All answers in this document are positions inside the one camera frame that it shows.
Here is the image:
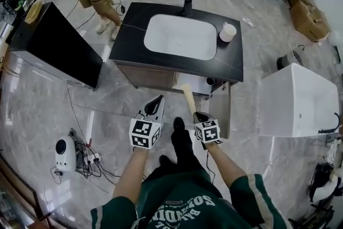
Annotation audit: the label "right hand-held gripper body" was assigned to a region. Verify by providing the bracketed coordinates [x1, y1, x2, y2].
[193, 112, 221, 144]

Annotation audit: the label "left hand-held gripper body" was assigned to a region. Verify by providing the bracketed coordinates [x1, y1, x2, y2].
[129, 100, 165, 149]

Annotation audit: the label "cream tube item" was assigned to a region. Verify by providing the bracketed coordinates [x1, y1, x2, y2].
[180, 83, 198, 115]

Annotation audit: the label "black-topped sink cabinet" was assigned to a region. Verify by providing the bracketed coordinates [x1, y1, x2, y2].
[108, 2, 244, 97]

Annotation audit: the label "person's left forearm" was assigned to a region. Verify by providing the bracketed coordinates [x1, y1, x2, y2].
[111, 145, 151, 200]

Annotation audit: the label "person's right forearm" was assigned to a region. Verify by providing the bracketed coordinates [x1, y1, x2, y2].
[205, 141, 248, 189]

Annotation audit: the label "person's black shoe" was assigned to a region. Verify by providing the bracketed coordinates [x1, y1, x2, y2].
[158, 154, 173, 168]
[173, 116, 186, 131]

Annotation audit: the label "person's black trousers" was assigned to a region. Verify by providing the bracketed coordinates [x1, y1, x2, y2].
[146, 125, 215, 183]

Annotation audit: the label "white power strip with plugs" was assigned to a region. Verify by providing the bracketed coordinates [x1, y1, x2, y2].
[85, 152, 103, 165]

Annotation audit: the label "person's green printed shirt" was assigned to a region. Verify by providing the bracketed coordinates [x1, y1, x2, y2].
[90, 168, 288, 229]

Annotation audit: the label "white round-faced device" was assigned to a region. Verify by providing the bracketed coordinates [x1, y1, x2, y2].
[54, 134, 78, 173]

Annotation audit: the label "white cup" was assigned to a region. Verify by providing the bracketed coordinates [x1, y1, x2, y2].
[219, 21, 237, 43]

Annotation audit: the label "white bathtub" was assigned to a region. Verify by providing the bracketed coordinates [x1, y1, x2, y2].
[258, 62, 340, 138]

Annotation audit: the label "black faucet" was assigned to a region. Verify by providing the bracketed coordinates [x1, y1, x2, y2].
[181, 0, 195, 17]

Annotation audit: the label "large black cabinet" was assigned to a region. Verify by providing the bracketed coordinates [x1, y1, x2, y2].
[9, 2, 104, 90]

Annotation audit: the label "black bathtub tap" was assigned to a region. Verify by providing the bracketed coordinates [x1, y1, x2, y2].
[317, 112, 341, 135]

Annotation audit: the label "cardboard box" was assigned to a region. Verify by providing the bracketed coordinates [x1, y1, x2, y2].
[287, 0, 331, 43]

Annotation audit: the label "wooden bowl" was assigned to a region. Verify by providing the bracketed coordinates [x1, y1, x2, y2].
[24, 0, 45, 25]

